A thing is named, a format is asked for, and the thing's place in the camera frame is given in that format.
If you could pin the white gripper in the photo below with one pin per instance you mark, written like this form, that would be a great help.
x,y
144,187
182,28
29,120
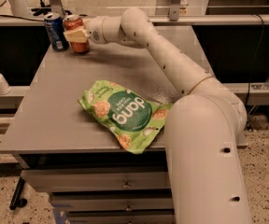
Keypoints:
x,y
94,30

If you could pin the red coke can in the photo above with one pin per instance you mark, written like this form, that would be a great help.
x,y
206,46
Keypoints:
x,y
75,33

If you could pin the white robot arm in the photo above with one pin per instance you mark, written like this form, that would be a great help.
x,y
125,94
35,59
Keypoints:
x,y
203,127

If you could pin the blue pepsi can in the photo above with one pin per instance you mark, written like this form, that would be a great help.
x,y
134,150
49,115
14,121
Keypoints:
x,y
55,29

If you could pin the green dang chips bag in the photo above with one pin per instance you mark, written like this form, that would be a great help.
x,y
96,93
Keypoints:
x,y
133,120

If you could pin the top grey drawer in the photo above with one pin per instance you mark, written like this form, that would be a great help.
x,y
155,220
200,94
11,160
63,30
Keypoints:
x,y
97,179

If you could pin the grey drawer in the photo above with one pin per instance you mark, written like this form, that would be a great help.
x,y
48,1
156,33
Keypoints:
x,y
157,199
123,217
97,179

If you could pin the middle grey drawer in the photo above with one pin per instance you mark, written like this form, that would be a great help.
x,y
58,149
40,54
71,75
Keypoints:
x,y
157,199

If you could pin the bottom grey drawer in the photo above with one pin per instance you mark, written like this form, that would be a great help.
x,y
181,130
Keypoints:
x,y
123,217

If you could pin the grey metal frame post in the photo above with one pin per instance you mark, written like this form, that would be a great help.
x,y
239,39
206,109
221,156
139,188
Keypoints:
x,y
174,8

